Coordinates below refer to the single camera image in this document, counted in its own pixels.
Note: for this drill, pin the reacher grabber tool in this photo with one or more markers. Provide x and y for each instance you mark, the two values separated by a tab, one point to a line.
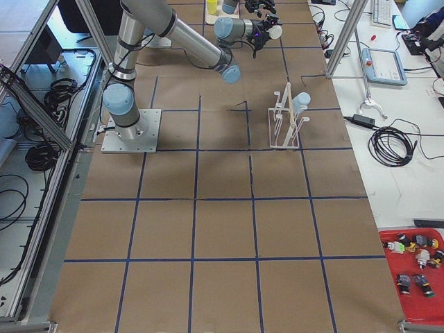
368	101

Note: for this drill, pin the white keyboard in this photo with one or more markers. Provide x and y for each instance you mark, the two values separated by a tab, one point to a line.
381	14

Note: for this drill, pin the teach pendant tablet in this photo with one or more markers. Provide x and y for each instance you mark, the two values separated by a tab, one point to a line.
384	67

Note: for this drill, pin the yellow plastic cup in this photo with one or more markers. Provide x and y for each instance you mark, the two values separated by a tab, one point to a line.
211	6

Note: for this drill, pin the light blue plastic cup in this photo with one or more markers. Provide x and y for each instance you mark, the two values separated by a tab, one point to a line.
300	102

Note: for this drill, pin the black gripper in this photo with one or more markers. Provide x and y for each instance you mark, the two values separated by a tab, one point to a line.
260	28
252	5

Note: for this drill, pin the white plastic cup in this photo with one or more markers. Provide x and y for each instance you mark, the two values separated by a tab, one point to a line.
275	32

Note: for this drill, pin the white wire cup rack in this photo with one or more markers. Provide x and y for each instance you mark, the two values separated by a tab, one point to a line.
283	124

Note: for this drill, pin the black power adapter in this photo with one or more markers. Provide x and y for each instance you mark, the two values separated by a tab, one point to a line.
361	120

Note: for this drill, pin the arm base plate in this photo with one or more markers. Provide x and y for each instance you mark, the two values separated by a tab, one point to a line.
139	138

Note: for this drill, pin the red parts tray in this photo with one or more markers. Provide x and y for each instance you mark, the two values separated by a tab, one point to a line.
415	258

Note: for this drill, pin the aluminium frame post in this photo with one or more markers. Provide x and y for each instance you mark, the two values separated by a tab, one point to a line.
344	37

